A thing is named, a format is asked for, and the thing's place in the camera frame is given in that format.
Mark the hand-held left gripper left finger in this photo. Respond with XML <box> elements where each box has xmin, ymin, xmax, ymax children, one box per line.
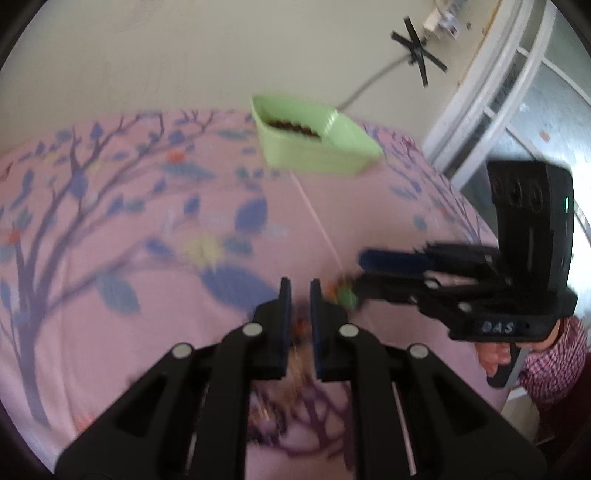
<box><xmin>54</xmin><ymin>277</ymin><xmax>293</xmax><ymax>480</ymax></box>

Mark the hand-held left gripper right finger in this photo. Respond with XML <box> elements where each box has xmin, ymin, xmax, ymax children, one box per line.
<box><xmin>309</xmin><ymin>278</ymin><xmax>548</xmax><ymax>480</ymax></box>

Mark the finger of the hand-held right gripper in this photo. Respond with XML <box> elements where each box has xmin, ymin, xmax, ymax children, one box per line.
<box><xmin>353</xmin><ymin>272</ymin><xmax>504</xmax><ymax>310</ymax></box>
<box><xmin>359</xmin><ymin>242</ymin><xmax>502</xmax><ymax>278</ymax></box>

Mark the green and orange beaded jewelry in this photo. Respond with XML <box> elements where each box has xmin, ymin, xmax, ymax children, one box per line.
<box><xmin>325</xmin><ymin>276</ymin><xmax>361</xmax><ymax>309</ymax></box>

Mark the pile of brown beaded jewelry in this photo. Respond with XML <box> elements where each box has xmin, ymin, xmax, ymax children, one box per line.
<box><xmin>252</xmin><ymin>318</ymin><xmax>319</xmax><ymax>430</ymax></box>

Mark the light green plastic basket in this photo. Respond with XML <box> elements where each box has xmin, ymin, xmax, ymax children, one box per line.
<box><xmin>250</xmin><ymin>95</ymin><xmax>384</xmax><ymax>176</ymax></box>

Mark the dark brown beaded jewelry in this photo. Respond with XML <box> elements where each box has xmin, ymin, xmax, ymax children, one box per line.
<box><xmin>265</xmin><ymin>119</ymin><xmax>322</xmax><ymax>140</ymax></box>

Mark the person's right hand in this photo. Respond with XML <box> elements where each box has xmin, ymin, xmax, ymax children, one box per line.
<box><xmin>478</xmin><ymin>340</ymin><xmax>514</xmax><ymax>386</ymax></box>

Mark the pink floral printed bedsheet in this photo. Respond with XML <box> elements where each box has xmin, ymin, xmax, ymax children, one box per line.
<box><xmin>0</xmin><ymin>108</ymin><xmax>509</xmax><ymax>480</ymax></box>

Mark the grey wall cable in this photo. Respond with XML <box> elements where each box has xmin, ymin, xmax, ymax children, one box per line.
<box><xmin>335</xmin><ymin>51</ymin><xmax>416</xmax><ymax>112</ymax></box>

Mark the white door frame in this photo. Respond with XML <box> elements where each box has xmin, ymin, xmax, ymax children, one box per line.
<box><xmin>422</xmin><ymin>0</ymin><xmax>591</xmax><ymax>259</ymax></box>

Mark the white wall plug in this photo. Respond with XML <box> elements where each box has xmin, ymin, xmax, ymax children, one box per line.
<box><xmin>422</xmin><ymin>0</ymin><xmax>472</xmax><ymax>40</ymax></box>

